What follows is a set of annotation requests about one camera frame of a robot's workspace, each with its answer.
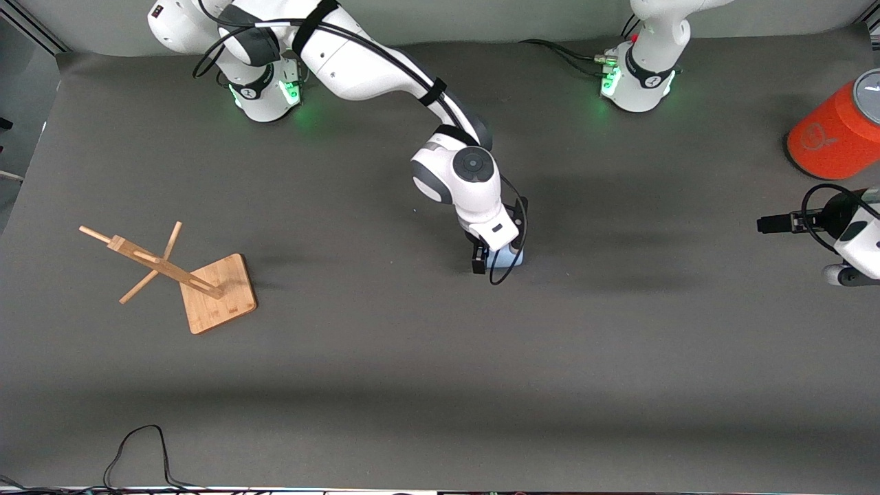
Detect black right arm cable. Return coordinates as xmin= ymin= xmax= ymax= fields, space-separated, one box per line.
xmin=192 ymin=0 xmax=530 ymax=287

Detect black left base cable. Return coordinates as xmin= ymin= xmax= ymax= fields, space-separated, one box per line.
xmin=518 ymin=15 xmax=641 ymax=78

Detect orange cylindrical can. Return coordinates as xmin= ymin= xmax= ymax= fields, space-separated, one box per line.
xmin=786 ymin=68 xmax=880 ymax=181

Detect wooden cup rack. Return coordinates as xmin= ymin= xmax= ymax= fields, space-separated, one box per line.
xmin=78 ymin=221 xmax=258 ymax=336

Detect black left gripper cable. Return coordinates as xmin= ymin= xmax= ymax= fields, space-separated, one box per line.
xmin=800 ymin=182 xmax=880 ymax=256

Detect light blue cup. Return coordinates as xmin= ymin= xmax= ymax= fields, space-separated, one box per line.
xmin=485 ymin=246 xmax=525 ymax=270

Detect black looped table cable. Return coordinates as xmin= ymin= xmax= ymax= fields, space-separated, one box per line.
xmin=103 ymin=424 xmax=207 ymax=492

